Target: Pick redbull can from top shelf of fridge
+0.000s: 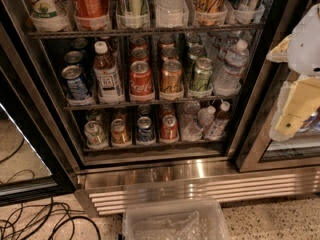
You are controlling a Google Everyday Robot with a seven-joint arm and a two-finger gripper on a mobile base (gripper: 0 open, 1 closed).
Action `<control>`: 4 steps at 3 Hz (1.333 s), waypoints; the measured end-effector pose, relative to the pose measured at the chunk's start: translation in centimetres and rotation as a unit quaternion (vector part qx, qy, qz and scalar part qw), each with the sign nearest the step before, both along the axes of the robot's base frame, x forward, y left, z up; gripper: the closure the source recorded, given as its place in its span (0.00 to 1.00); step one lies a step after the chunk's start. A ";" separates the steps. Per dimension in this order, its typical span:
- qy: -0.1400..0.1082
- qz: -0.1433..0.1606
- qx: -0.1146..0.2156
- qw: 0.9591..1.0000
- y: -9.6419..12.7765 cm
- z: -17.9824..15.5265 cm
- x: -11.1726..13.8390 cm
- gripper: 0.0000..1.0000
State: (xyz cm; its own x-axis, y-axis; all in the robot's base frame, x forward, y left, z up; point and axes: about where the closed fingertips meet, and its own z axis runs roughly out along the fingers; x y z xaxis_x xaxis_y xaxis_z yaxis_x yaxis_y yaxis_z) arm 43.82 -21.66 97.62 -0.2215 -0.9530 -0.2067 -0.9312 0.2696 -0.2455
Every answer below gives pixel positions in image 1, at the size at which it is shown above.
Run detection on gold caffeine-free coke can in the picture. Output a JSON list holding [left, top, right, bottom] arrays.
[[160, 60, 182, 94]]

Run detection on left water bottle bottom shelf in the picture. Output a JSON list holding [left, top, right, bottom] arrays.
[[182, 106, 216, 142]]

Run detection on clear plastic bin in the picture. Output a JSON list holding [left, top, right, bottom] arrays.
[[122, 198, 231, 240]]

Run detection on orange gold can bottom shelf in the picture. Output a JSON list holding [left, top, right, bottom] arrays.
[[111, 119, 131, 144]]

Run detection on gold can top shelf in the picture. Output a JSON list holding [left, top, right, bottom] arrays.
[[192, 0, 227, 26]]

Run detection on green soda can front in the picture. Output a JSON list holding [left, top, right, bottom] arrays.
[[190, 57, 213, 92]]

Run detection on green white can bottom shelf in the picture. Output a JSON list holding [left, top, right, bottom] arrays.
[[84, 121, 107, 145]]

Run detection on stainless steel fridge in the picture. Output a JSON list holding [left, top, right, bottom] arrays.
[[0, 0, 320, 218]]

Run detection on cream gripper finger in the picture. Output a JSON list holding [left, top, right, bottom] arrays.
[[269, 74, 320, 142], [266, 35, 290, 63]]

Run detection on blue pepsi can front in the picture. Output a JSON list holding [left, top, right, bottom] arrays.
[[61, 65, 90, 100]]

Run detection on clear water bottle top shelf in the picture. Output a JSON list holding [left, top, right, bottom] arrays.
[[155, 0, 184, 28]]

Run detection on open glass fridge door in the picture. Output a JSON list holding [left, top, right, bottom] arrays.
[[0, 28, 75, 206]]

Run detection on blue can behind right door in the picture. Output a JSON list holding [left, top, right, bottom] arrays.
[[299, 110, 320, 132]]

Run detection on black floor cables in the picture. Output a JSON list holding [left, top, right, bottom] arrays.
[[0, 197, 102, 240]]

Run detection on orange soda can top shelf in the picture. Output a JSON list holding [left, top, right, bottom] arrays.
[[73, 0, 110, 31]]

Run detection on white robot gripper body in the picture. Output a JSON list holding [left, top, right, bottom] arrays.
[[287, 4, 320, 76]]

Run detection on red coca-cola can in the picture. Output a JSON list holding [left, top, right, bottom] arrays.
[[129, 61, 153, 96]]

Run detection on right glass fridge door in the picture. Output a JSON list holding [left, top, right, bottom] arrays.
[[235, 33, 320, 173]]

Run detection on iced tea bottle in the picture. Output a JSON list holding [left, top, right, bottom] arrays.
[[93, 41, 123, 98]]

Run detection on red can bottom shelf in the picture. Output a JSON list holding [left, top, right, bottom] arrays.
[[160, 115, 178, 140]]

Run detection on blue pepsi can bottom shelf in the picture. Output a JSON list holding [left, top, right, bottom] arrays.
[[137, 117, 155, 142]]

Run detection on water bottle middle shelf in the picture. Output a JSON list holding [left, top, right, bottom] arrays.
[[214, 39, 249, 95]]

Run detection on right water bottle bottom shelf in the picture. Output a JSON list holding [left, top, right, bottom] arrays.
[[204, 101, 231, 141]]

